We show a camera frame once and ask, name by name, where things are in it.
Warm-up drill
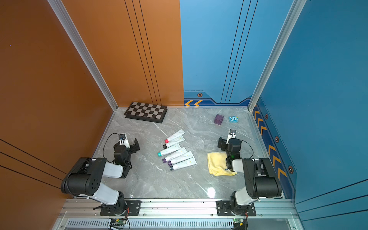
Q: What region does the purple cube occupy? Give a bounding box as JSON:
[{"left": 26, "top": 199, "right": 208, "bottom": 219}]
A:
[{"left": 214, "top": 114, "right": 224, "bottom": 125}]

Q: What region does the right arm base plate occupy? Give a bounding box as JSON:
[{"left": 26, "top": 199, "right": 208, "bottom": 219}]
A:
[{"left": 216, "top": 200, "right": 257, "bottom": 217}]

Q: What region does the pink cap toothpaste tube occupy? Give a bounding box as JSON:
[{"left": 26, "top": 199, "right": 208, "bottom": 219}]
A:
[{"left": 165, "top": 129, "right": 185, "bottom": 143}]

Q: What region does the green cap toothpaste tube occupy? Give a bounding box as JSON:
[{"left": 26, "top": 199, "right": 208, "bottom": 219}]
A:
[{"left": 158, "top": 144, "right": 181, "bottom": 157}]

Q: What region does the yellow microfibre cloth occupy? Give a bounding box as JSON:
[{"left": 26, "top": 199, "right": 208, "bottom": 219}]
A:
[{"left": 208, "top": 152, "right": 237, "bottom": 176}]

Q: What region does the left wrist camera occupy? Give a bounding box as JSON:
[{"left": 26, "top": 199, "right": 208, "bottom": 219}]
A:
[{"left": 118, "top": 133, "right": 130, "bottom": 148}]

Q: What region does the dark blue cap tube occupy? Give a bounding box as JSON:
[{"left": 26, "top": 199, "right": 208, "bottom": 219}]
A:
[{"left": 170, "top": 157, "right": 197, "bottom": 171}]

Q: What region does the green circuit board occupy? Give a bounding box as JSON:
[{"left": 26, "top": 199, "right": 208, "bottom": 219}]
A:
[
  {"left": 109, "top": 218, "right": 127, "bottom": 228},
  {"left": 232, "top": 218, "right": 248, "bottom": 230}
]

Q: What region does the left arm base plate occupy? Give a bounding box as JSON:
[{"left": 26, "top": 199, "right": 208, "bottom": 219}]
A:
[{"left": 94, "top": 200, "right": 141, "bottom": 217}]

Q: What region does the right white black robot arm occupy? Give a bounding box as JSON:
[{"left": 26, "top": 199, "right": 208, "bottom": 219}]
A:
[{"left": 218, "top": 136, "right": 282, "bottom": 213}]

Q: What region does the right green circuit board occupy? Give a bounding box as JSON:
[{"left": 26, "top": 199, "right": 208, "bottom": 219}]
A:
[{"left": 232, "top": 218, "right": 248, "bottom": 230}]

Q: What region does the aluminium front rail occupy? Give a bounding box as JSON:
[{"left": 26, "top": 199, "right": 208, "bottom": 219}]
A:
[{"left": 59, "top": 198, "right": 299, "bottom": 219}]

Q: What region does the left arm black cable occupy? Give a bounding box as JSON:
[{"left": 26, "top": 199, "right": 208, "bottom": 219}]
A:
[{"left": 102, "top": 133, "right": 122, "bottom": 159}]

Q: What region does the left green circuit board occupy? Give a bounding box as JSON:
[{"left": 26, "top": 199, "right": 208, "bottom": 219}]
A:
[{"left": 109, "top": 218, "right": 127, "bottom": 228}]

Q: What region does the purple cap toothpaste tube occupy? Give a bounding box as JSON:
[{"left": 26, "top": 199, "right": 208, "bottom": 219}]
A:
[{"left": 163, "top": 147, "right": 187, "bottom": 163}]

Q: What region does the black cap toothpaste tube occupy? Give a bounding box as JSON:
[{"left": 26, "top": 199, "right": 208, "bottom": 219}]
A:
[{"left": 163, "top": 136, "right": 185, "bottom": 149}]

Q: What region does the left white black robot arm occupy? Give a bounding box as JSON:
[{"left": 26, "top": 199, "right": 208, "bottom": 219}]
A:
[{"left": 60, "top": 134, "right": 140, "bottom": 213}]

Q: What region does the black white chessboard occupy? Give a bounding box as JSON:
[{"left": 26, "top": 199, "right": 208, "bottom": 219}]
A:
[{"left": 124, "top": 102, "right": 168, "bottom": 124}]

